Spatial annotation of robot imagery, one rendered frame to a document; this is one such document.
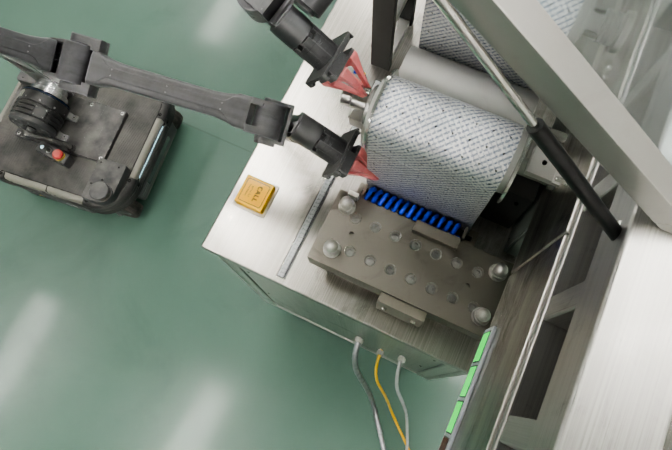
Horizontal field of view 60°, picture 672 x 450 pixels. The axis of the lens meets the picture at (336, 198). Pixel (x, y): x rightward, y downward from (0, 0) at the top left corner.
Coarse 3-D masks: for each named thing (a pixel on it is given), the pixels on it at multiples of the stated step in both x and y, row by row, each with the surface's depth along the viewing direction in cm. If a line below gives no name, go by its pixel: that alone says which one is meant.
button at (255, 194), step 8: (248, 176) 135; (248, 184) 135; (256, 184) 135; (264, 184) 134; (240, 192) 134; (248, 192) 134; (256, 192) 134; (264, 192) 134; (272, 192) 135; (240, 200) 133; (248, 200) 133; (256, 200) 133; (264, 200) 133; (248, 208) 135; (256, 208) 133; (264, 208) 134
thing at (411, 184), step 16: (368, 160) 111; (384, 160) 107; (384, 176) 115; (400, 176) 111; (416, 176) 107; (432, 176) 104; (400, 192) 119; (416, 192) 115; (432, 192) 111; (448, 192) 107; (464, 192) 104; (432, 208) 119; (448, 208) 115; (464, 208) 111; (480, 208) 107; (464, 224) 119
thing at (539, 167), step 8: (536, 152) 95; (536, 160) 95; (544, 160) 94; (528, 168) 94; (536, 168) 94; (544, 168) 94; (552, 168) 94; (536, 176) 94; (544, 176) 94; (552, 176) 94; (560, 176) 94; (552, 184) 94
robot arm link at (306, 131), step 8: (296, 120) 110; (304, 120) 109; (312, 120) 111; (296, 128) 109; (304, 128) 109; (312, 128) 110; (320, 128) 111; (288, 136) 111; (296, 136) 110; (304, 136) 110; (312, 136) 110; (320, 136) 111; (304, 144) 111; (312, 144) 111
